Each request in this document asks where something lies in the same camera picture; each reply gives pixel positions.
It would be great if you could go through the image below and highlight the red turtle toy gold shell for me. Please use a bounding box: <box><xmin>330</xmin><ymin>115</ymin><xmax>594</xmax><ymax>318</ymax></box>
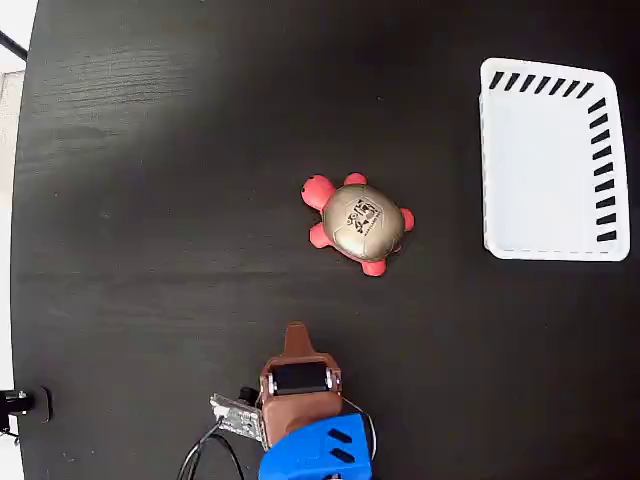
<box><xmin>300</xmin><ymin>172</ymin><xmax>416</xmax><ymax>277</ymax></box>

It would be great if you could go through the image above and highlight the white plastic basket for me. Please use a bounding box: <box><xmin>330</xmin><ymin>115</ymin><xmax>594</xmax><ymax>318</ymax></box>
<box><xmin>479</xmin><ymin>57</ymin><xmax>631</xmax><ymax>262</ymax></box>

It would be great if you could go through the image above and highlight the black table clamp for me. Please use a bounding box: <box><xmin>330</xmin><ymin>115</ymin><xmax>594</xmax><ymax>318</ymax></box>
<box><xmin>0</xmin><ymin>385</ymin><xmax>54</xmax><ymax>425</ymax></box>

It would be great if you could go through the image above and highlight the black pole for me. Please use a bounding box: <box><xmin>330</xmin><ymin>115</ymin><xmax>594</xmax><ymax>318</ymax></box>
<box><xmin>0</xmin><ymin>29</ymin><xmax>29</xmax><ymax>60</ymax></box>

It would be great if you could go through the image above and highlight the small camera circuit board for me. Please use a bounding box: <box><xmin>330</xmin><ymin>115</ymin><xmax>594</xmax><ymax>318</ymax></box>
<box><xmin>208</xmin><ymin>392</ymin><xmax>264</xmax><ymax>442</ymax></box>

